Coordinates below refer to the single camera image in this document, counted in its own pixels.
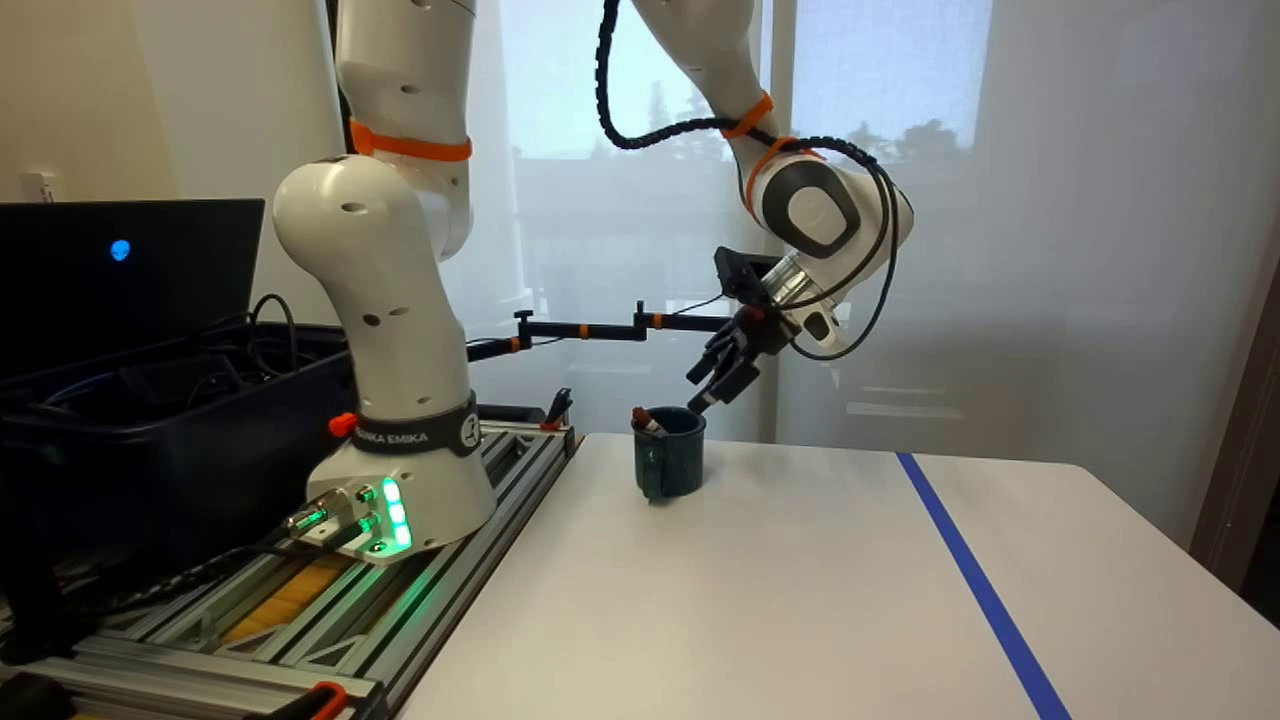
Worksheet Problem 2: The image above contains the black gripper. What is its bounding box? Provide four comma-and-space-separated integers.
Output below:
682, 273, 810, 416

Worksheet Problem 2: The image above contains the dark blue speckled cup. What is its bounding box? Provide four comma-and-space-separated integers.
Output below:
628, 403, 712, 506

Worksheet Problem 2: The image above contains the black clamp lever orange tip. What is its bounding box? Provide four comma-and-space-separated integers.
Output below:
535, 384, 581, 435

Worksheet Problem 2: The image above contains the blue tape line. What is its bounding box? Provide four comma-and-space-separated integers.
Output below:
893, 448, 1074, 720

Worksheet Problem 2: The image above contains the white sheer curtain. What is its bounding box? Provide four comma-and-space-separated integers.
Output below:
434, 0, 1280, 535

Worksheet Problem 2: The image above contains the yellow wooden strip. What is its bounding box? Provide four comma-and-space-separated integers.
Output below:
215, 550, 351, 651

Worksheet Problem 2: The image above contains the orange and black clamp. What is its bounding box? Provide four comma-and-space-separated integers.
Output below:
298, 674, 390, 720

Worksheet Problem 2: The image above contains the black storage bin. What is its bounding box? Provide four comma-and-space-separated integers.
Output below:
0, 319, 364, 590

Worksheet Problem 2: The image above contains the black monitor with blue light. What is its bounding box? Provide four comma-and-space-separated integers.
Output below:
0, 196, 267, 393

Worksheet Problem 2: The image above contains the black articulated camera mount arm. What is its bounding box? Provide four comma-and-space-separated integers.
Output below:
465, 295, 734, 368

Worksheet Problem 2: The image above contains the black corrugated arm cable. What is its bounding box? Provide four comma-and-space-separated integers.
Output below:
592, 0, 904, 363

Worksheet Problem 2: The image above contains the aluminium rail base frame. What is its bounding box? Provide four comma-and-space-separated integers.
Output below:
0, 411, 587, 720

